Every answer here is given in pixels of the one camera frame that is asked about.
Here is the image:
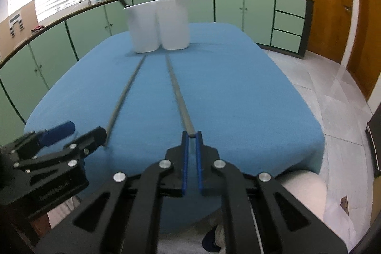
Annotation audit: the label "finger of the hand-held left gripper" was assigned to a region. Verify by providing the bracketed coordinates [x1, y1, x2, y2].
[13, 127, 107, 173]
[6, 121, 75, 158]

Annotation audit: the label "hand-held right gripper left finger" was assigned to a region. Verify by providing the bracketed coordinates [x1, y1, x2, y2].
[36, 131, 189, 254]

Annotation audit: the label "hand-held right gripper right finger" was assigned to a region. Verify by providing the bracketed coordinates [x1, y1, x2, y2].
[195, 131, 347, 254]

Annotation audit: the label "grey metal chopstick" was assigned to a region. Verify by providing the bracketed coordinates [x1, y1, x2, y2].
[104, 56, 147, 149]
[165, 55, 197, 137]

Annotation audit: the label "white two-compartment utensil holder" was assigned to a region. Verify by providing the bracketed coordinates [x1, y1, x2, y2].
[123, 0, 190, 54]

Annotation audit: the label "blue white shoe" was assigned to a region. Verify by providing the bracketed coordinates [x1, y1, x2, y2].
[202, 226, 225, 253]

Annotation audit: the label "cardboard box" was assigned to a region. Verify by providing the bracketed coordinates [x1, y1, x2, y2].
[0, 0, 38, 55]

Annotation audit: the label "person's leg in white pants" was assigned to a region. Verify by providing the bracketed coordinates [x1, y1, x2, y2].
[280, 170, 326, 223]

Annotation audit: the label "green lower kitchen cabinets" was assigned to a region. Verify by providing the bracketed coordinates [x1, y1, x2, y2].
[0, 0, 314, 124]

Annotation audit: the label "dark object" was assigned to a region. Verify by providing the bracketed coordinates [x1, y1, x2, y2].
[367, 114, 381, 177]

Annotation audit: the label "wooden door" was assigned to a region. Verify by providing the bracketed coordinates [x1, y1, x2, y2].
[302, 0, 355, 64]
[347, 0, 381, 100]

